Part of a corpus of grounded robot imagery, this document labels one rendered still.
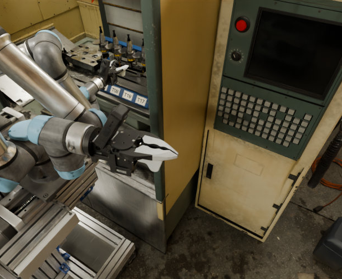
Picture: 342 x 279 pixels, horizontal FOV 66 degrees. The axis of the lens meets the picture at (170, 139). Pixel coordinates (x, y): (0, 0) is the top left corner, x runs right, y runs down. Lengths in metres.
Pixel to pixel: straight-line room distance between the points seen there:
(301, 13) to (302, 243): 1.78
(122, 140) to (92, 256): 1.47
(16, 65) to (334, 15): 0.94
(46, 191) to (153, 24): 0.72
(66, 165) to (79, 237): 1.37
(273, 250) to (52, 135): 1.93
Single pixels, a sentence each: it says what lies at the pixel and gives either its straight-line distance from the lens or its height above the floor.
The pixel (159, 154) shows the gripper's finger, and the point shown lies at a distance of 0.56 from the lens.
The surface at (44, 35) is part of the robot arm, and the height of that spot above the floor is 1.49.
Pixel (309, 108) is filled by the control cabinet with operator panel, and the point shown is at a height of 1.34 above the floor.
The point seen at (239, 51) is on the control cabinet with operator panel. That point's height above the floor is 1.49.
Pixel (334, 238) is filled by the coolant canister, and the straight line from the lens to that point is 2.19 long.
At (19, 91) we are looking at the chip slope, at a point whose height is 0.68.
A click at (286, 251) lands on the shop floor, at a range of 2.33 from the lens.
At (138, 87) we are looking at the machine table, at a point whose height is 0.90.
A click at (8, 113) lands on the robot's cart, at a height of 1.11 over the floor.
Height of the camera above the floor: 2.01
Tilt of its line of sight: 46 degrees down
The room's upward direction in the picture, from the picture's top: straight up
